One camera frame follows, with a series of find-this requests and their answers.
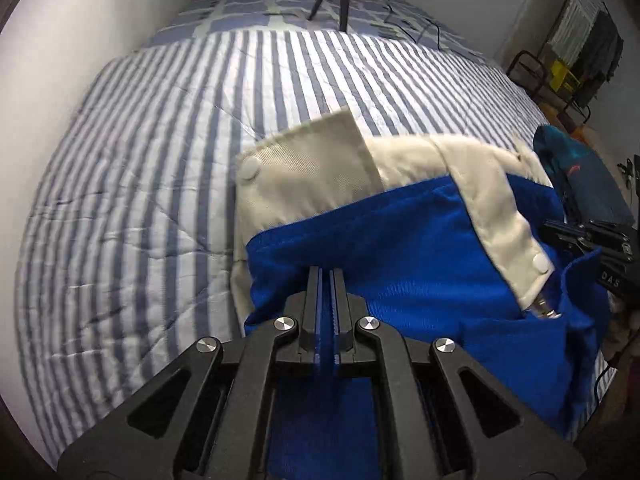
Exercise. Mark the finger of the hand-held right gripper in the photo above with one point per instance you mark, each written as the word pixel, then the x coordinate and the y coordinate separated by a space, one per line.
pixel 565 235

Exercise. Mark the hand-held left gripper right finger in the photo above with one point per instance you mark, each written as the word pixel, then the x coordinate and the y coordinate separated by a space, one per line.
pixel 340 310

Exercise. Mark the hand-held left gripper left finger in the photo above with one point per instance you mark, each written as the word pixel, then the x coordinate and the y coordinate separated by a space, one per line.
pixel 312 310

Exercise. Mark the beige and blue jacket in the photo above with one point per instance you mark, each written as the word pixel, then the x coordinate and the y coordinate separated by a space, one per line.
pixel 400 240

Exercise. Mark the black metal clothes rack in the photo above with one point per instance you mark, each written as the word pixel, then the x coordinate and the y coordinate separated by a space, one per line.
pixel 520 55

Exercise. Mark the dark hanging clothes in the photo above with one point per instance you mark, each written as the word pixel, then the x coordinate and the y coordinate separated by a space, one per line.
pixel 602 45

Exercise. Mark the dark blue folded garment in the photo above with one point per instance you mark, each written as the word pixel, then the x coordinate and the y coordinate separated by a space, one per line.
pixel 575 170

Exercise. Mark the small black device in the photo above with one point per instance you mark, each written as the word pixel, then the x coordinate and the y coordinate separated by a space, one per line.
pixel 627 167

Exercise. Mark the yellow box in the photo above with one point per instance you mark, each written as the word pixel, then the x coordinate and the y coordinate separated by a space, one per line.
pixel 565 77

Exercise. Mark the blue striped blanket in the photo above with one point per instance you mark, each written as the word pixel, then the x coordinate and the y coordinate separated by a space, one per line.
pixel 150 210

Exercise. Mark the striped hanging towel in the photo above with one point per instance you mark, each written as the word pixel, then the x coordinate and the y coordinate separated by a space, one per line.
pixel 575 20

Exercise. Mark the blue checked bedsheet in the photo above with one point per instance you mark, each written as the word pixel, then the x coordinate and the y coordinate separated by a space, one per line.
pixel 240 10

